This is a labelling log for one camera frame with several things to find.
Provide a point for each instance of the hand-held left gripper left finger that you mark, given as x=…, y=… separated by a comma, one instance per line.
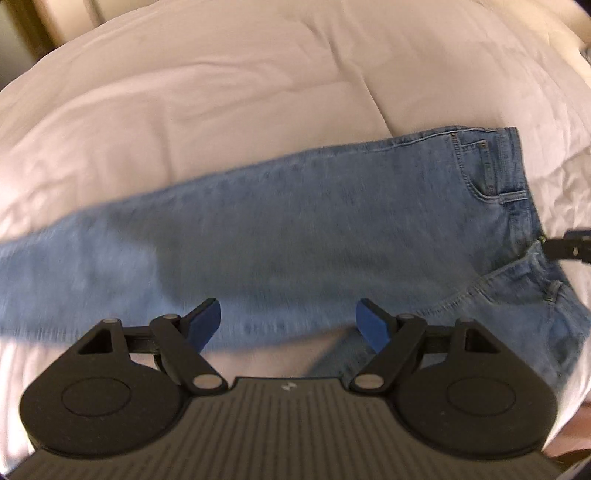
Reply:
x=203, y=325

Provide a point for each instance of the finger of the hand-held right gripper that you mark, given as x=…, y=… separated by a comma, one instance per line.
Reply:
x=570, y=247

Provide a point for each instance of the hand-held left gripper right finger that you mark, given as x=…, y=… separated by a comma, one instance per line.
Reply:
x=374, y=325

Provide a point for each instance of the blue denim jeans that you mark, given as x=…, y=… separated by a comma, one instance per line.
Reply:
x=300, y=230

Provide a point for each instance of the white bed duvet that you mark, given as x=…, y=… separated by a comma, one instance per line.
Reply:
x=207, y=92

